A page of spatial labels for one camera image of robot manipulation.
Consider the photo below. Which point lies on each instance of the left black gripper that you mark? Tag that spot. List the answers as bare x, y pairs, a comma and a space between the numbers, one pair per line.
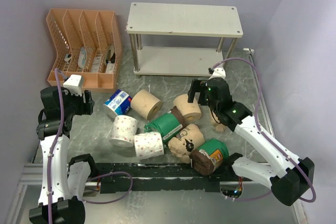
85, 108

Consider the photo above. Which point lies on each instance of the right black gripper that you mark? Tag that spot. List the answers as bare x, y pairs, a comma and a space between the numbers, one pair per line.
199, 86

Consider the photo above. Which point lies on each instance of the beige toilet roll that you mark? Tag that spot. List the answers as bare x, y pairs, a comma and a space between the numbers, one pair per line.
190, 111
146, 104

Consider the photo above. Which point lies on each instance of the blue white roll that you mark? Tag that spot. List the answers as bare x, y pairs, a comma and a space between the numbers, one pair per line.
118, 104

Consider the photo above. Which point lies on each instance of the green brown roll orange label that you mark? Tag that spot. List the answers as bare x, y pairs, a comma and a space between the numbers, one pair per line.
209, 156

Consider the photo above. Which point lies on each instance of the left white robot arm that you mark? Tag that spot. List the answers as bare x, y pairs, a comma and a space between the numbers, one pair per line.
63, 185

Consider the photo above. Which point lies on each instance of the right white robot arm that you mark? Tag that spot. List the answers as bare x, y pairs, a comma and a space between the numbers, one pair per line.
287, 175

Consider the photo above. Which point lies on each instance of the white two-tier shelf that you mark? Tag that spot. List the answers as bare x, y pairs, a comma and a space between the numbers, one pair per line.
181, 20

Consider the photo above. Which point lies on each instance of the brown paper wrapped roll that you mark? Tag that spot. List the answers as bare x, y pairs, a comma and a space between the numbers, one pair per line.
186, 141

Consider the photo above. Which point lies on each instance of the papers in organizer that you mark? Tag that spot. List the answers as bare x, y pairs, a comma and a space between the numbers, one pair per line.
104, 64

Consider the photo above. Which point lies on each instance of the white floral toilet roll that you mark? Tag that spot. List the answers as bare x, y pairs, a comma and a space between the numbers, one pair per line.
123, 131

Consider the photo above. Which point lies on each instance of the orange plastic file organizer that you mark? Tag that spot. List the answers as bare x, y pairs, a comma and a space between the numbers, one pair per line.
94, 30

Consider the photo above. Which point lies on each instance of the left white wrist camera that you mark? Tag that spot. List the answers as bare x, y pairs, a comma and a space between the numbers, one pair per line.
74, 84

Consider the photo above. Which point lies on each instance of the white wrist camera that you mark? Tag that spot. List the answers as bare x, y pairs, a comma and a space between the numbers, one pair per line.
217, 72
74, 84

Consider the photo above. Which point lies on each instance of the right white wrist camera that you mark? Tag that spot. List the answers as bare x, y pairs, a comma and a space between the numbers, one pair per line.
217, 72

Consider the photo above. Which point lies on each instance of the white corner bracket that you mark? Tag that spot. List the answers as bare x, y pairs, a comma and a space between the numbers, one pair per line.
249, 51

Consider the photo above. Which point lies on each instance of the aluminium frame rail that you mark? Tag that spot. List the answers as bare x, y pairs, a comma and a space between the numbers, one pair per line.
32, 174

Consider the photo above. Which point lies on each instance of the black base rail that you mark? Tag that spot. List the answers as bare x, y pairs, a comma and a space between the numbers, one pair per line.
170, 176

